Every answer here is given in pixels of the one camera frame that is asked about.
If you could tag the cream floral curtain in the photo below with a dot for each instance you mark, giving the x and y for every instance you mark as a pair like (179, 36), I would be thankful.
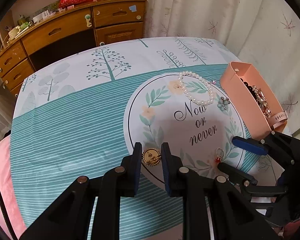
(265, 33)

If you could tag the pink blanket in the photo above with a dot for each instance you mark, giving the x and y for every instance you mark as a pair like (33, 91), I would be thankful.
(6, 188)

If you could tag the pink open box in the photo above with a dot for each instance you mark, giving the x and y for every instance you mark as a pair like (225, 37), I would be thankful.
(232, 81)

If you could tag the blue flower brooch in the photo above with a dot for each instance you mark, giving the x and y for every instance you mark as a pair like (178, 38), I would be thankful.
(223, 103)

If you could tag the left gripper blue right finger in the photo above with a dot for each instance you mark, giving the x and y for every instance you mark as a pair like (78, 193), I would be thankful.
(170, 168)

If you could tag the gold round brooch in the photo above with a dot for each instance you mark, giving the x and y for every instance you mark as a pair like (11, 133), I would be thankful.
(151, 157)

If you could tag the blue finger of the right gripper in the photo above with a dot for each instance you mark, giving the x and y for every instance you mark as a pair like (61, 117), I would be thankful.
(250, 145)
(237, 176)

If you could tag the printed teal white tablecloth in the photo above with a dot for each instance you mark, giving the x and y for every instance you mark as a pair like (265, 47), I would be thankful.
(83, 114)

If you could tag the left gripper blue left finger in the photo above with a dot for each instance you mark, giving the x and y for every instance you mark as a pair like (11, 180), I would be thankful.
(129, 178)

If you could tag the cream mug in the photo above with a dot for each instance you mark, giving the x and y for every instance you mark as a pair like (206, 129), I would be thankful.
(14, 32)

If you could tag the pink smart watch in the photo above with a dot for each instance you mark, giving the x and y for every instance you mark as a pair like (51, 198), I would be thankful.
(277, 118)

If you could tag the wooden desk with drawers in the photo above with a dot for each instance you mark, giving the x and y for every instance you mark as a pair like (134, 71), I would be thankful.
(65, 33)

